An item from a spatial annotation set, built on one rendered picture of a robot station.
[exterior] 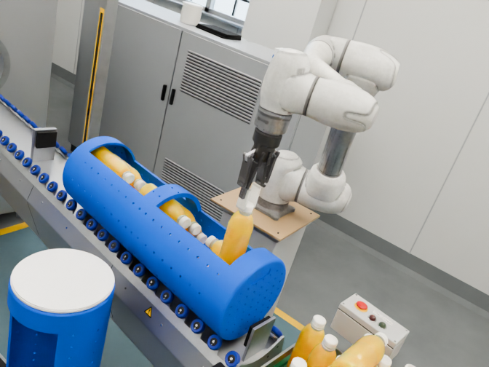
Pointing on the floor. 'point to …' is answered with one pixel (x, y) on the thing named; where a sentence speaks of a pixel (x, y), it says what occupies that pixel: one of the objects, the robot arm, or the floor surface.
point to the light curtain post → (100, 68)
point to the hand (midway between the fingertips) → (248, 196)
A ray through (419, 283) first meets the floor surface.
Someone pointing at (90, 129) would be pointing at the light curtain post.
